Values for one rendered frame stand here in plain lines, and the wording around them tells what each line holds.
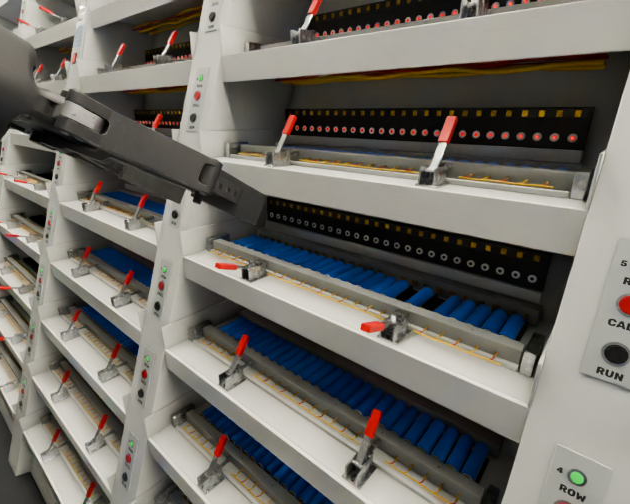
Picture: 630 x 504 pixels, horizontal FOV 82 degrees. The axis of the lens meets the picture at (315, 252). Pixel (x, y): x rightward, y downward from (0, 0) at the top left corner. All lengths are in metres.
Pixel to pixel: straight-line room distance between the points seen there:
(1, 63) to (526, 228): 0.43
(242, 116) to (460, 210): 0.51
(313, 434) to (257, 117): 0.61
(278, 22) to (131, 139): 0.66
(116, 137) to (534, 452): 0.44
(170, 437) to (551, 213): 0.78
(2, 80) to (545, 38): 0.45
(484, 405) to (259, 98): 0.68
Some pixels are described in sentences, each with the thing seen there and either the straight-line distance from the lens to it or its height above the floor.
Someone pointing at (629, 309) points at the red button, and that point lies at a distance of 0.40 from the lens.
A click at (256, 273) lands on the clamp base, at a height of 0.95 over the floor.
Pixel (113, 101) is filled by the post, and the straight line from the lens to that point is 1.44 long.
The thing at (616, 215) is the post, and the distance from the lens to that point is 0.41.
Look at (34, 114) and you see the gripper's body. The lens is 0.29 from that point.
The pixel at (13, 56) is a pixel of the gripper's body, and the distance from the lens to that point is 0.30.
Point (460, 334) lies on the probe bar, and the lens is 0.48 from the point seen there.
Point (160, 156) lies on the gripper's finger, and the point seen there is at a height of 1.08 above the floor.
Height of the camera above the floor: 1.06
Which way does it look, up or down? 5 degrees down
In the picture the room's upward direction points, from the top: 13 degrees clockwise
